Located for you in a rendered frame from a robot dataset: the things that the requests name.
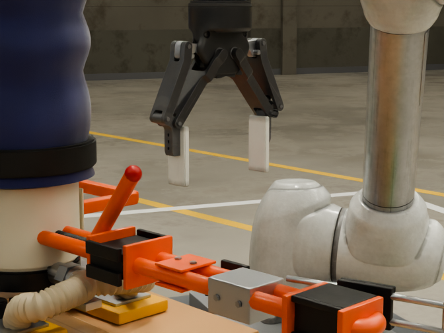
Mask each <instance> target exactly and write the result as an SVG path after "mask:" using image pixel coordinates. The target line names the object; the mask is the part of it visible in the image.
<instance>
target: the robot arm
mask: <svg viewBox="0 0 444 333"><path fill-rule="evenodd" d="M360 2H361V6H362V8H363V13H364V15H365V18H366V19H367V21H368V23H369V24H370V39H369V66H368V80H367V107H366V122H365V148H364V163H363V188H362V189H361V190H360V191H358V192H357V193H356V194H355V195H354V196H353V197H352V199H351V200H350V205H349V208H343V207H340V206H338V205H336V204H333V203H331V195H330V193H329V192H328V190H327V189H326V188H325V187H324V186H322V185H320V184H319V183H318V182H316V181H314V180H309V179H303V178H288V179H281V180H276V181H275V182H274V183H273V184H272V185H271V186H270V187H269V189H268V191H267V192H266V193H265V195H264V197H263V198H262V200H261V202H260V204H259V206H258V209H257V211H256V214H255V216H254V222H253V226H252V233H251V239H250V251H249V266H250V269H251V270H255V271H258V272H262V273H265V274H270V275H273V276H277V277H280V278H283V279H284V285H287V286H290V287H294V288H297V289H302V288H305V287H308V286H310V285H304V284H300V283H293V282H288V281H286V276H287V275H290V276H297V277H301V278H309V279H315V280H320V281H327V282H336V283H337V280H338V279H340V278H350V279H358V280H362V281H370V282H374V283H381V284H386V285H393V286H396V292H409V291H417V290H421V289H426V288H428V287H432V286H433V285H434V284H436V283H437V282H439V281H441V278H442V277H443V272H444V228H443V227H442V225H441V224H440V223H439V222H438V221H436V220H434V219H429V215H428V212H427V205H426V203H425V202H424V200H423V198H422V197H421V196H420V195H419V194H418V193H417V192H416V191H415V185H416V170H417V162H418V147H419V138H420V123H421V115H422V103H423V99H424V84H425V76H426V61H427V46H428V38H429V28H430V27H431V26H432V25H433V24H434V22H435V21H436V20H437V18H438V16H439V14H440V11H441V9H442V7H443V5H444V0H360ZM188 28H189V29H190V30H191V31H192V34H193V38H192V43H191V42H189V41H172V43H171V45H170V60H169V63H168V65H167V68H166V71H165V74H164V77H163V80H162V83H161V85H160V88H159V91H158V94H157V97H156V99H155V103H154V105H153V108H152V111H151V113H150V117H149V119H150V121H151V122H153V123H156V124H158V125H159V126H162V127H164V130H165V154H166V155H168V183H169V184H173V185H177V186H183V187H188V186H189V127H188V126H183V124H184V122H185V121H186V119H187V117H188V116H189V114H190V112H191V111H192V109H193V107H194V105H195V103H196V102H197V100H198V99H199V97H200V95H201V93H202V91H203V90H204V88H205V86H206V85H207V84H208V83H209V82H211V81H212V80H213V78H216V79H218V78H222V77H230V78H231V79H232V80H233V81H234V82H235V84H236V86H237V87H238V88H239V91H240V92H241V93H242V95H243V97H244V98H245V100H246V101H247V103H248V105H249V106H250V108H251V110H252V111H253V112H254V114H255V115H250V116H249V138H248V169H249V170H255V171H258V172H268V171H269V142H270V140H271V119H272V118H277V117H278V114H279V111H282V110H283V107H284V105H283V101H282V99H281V95H280V93H279V89H278V86H277V83H276V80H275V77H274V74H273V71H272V68H271V65H270V62H269V59H268V54H267V44H266V39H264V38H247V37H246V33H247V32H248V31H250V30H251V28H252V3H250V1H247V0H193V1H190V3H189V4H188ZM246 56H247V60H248V61H247V60H246V58H245V57H246ZM193 58H194V60H193V62H192V64H191V60H192V59H193ZM190 64H191V65H190ZM271 99H272V100H271Z"/></svg>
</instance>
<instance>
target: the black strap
mask: <svg viewBox="0 0 444 333"><path fill-rule="evenodd" d="M96 162H97V159H96V138H95V137H94V136H93V135H91V134H89V138H88V139H87V141H84V142H81V143H76V144H74V145H68V146H63V147H52V148H45V149H20V150H0V178H36V177H45V176H57V175H62V174H70V173H74V172H79V171H83V170H87V169H89V168H91V167H93V166H94V165H95V164H96Z"/></svg>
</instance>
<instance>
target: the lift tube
mask: <svg viewBox="0 0 444 333"><path fill-rule="evenodd" d="M86 1H87V0H0V150H20V149H45V148H52V147H63V146H68V145H74V144H76V143H81V142H84V141H87V139H88V138H89V131H90V126H91V100H90V95H89V90H88V86H87V83H86V80H85V76H84V72H83V69H84V66H85V62H86V60H87V57H88V55H89V50H90V48H91V35H90V32H89V28H88V25H87V22H86V20H85V17H84V14H83V11H84V8H85V3H86ZM94 174H95V171H94V168H93V167H91V168H89V169H87V170H83V171H79V172H74V173H70V174H62V175H57V176H45V177H36V178H0V189H21V188H43V187H50V186H60V185H65V184H72V183H76V182H80V181H84V180H86V179H89V178H91V177H93V176H94Z"/></svg>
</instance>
